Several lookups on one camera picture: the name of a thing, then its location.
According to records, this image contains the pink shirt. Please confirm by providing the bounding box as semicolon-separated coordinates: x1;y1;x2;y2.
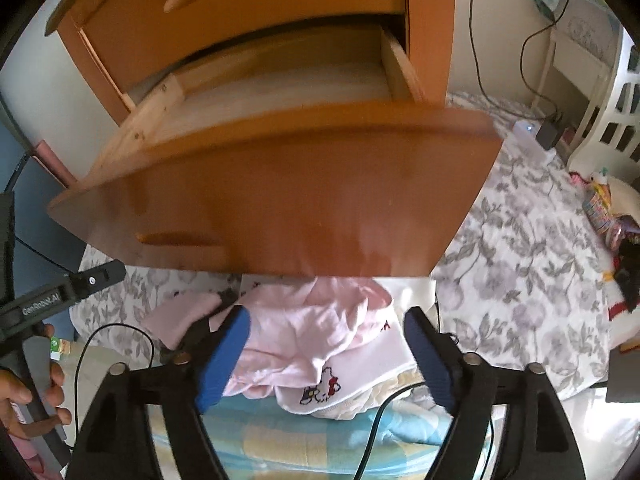
225;277;396;401

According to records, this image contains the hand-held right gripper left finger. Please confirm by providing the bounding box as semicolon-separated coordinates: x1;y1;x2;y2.
65;306;251;480

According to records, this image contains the teal yellow checked blanket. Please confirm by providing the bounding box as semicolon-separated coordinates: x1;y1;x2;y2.
150;392;506;480

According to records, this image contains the dark refrigerator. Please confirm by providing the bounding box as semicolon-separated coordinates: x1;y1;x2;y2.
0;95;86;281

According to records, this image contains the white side table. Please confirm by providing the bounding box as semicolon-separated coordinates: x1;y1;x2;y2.
530;0;628;126

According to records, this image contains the green box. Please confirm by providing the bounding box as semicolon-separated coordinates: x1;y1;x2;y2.
50;337;76;361

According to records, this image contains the black power adapter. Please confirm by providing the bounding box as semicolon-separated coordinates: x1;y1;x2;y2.
535;120;563;151

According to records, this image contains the person's pink clothing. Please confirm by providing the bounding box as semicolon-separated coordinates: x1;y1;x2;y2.
5;402;46;468

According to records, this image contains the dark grey flat box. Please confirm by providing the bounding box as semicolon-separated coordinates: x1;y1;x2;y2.
606;345;640;405

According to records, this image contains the person's left hand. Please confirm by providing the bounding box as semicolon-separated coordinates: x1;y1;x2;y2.
0;362;73;441

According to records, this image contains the white lattice basket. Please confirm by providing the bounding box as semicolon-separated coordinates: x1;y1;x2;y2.
567;45;640;181

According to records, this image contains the small pink cloth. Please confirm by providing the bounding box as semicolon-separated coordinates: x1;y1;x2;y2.
144;291;223;351

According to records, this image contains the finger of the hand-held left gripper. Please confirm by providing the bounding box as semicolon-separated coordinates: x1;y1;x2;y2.
64;261;127;299

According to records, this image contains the white cartoon cat sock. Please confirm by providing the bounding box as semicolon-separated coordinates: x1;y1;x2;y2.
274;317;418;413

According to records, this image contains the pink board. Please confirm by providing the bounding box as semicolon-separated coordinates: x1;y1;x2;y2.
32;139;78;188

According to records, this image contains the floral blanket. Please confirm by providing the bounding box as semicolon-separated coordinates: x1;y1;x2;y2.
70;91;621;401

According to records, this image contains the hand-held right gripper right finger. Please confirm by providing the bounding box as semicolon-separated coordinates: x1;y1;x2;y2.
404;306;587;480

